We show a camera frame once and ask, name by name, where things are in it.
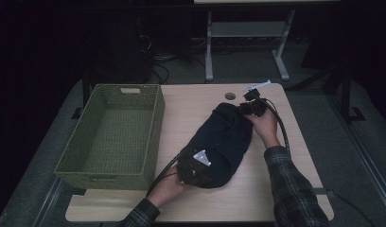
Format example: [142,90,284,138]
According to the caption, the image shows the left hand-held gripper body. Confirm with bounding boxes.
[176,149,214,187]

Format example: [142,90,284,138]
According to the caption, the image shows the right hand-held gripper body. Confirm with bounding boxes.
[237,79,272,118]

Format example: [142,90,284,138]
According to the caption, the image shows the dark navy printed shirt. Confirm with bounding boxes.
[176,102,254,189]

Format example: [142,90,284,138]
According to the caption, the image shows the green woven basket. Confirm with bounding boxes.
[54,83,166,191]

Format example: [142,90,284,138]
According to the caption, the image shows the person's right hand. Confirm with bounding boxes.
[244,108,282,149]

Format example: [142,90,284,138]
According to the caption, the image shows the person's left hand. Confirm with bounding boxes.
[146,174,194,209]

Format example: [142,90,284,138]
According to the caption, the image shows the grey metal stand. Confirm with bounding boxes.
[204,9,296,82]

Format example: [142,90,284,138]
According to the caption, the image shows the black metal stand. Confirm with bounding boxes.
[291,62,367,125]

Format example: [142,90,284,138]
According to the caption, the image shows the right hand-held gripper black cable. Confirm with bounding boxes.
[263,98,291,156]

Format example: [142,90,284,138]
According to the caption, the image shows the tangle of floor cables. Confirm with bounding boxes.
[148,34,208,84]

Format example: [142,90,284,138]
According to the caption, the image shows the grey table edge bracket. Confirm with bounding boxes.
[313,187,337,199]

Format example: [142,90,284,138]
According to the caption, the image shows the thin black floor cable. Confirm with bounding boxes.
[334,192,377,227]

